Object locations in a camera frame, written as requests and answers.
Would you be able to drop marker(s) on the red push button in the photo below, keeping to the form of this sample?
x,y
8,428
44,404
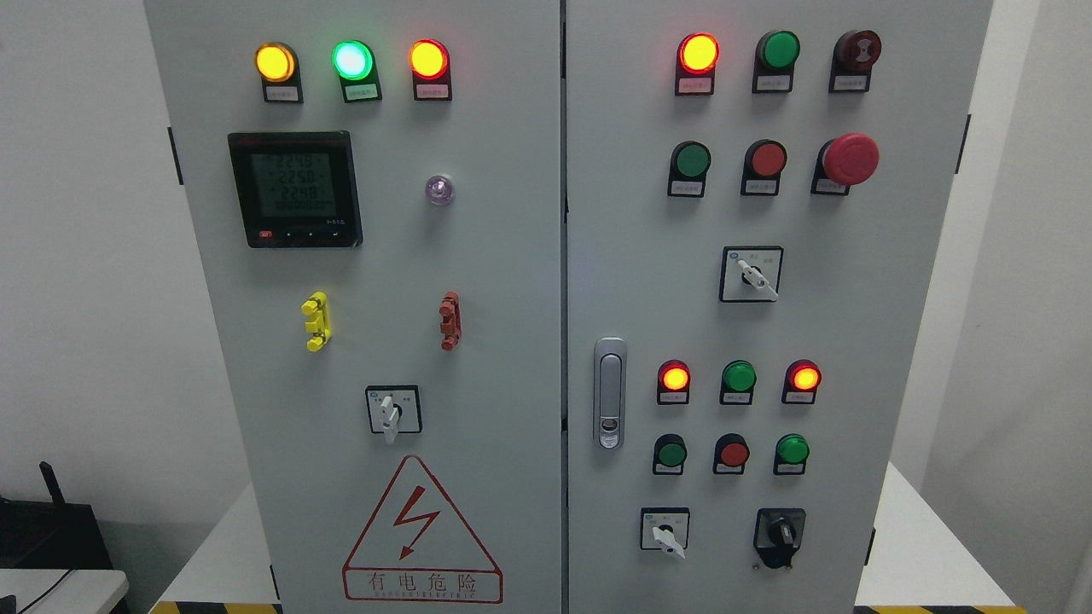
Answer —
x,y
761,171
731,454

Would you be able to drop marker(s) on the white side table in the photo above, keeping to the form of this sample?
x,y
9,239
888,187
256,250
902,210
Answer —
x,y
57,591

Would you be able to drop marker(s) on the yellow indicator light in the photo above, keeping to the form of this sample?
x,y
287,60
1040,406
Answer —
x,y
277,66

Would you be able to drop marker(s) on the black rotary switch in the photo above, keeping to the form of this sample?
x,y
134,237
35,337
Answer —
x,y
778,535

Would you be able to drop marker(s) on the dark red buzzer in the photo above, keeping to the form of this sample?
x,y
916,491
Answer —
x,y
853,58

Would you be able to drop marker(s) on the red plastic clip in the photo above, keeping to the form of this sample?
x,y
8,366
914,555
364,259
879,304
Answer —
x,y
450,325

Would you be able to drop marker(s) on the white selector switch middle right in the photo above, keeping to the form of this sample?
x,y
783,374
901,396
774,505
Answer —
x,y
750,274

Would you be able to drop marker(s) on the red push button lower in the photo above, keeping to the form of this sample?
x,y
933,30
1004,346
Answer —
x,y
731,454

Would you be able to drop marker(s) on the grey cabinet door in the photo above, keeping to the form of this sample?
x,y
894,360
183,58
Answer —
x,y
490,408
646,267

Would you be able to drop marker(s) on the green push button lower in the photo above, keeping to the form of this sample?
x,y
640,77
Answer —
x,y
669,455

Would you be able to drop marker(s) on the black digital power meter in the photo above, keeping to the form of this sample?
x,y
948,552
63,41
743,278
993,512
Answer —
x,y
297,189

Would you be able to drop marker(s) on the white rotary selector switch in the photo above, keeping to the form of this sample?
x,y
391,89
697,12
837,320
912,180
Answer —
x,y
394,410

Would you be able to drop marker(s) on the green lit indicator light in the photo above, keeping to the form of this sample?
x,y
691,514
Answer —
x,y
357,71

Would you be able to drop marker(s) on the black device with antenna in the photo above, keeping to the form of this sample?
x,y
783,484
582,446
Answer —
x,y
51,535

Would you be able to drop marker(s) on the red triangle warning sticker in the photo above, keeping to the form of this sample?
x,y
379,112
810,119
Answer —
x,y
418,547

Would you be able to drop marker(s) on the green push button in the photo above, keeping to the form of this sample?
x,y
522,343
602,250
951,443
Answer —
x,y
687,171
669,455

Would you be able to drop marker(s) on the green push button upper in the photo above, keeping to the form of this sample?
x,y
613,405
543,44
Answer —
x,y
687,171

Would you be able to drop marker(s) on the red push button upper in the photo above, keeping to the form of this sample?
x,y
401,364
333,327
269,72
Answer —
x,y
761,171

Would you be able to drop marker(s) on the green indicator lower middle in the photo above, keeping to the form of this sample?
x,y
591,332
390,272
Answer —
x,y
737,383

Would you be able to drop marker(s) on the green indicator top right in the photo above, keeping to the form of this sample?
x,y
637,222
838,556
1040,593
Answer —
x,y
774,61

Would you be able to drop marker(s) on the red lit indicator lower right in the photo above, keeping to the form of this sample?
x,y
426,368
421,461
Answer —
x,y
800,383

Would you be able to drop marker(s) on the green indicator bottom right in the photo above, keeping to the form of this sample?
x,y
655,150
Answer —
x,y
791,454

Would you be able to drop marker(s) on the grey cabinet left door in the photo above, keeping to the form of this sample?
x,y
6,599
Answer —
x,y
490,408

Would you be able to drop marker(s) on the clear round lamp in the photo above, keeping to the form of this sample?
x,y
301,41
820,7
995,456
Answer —
x,y
439,190

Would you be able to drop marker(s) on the red lit indicator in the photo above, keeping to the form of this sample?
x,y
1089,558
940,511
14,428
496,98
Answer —
x,y
696,59
800,383
673,383

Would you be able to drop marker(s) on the silver door handle lock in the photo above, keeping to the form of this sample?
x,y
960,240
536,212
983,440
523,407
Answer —
x,y
610,357

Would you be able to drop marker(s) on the red emergency stop button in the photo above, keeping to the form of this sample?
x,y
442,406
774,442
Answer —
x,y
843,162

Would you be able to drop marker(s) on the yellow plastic clip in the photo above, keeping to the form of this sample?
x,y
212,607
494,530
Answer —
x,y
317,321

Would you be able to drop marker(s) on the grey cabinet right door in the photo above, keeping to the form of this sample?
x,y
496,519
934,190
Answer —
x,y
646,267

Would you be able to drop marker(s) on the red lit indicator left door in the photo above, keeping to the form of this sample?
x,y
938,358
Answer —
x,y
430,63

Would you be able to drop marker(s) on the white selector switch bottom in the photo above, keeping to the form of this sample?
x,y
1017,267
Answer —
x,y
665,529

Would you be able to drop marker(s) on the red lit indicator top right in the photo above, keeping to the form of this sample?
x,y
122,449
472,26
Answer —
x,y
696,59

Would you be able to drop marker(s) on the red lit indicator lower left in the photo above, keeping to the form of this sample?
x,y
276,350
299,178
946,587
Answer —
x,y
673,383

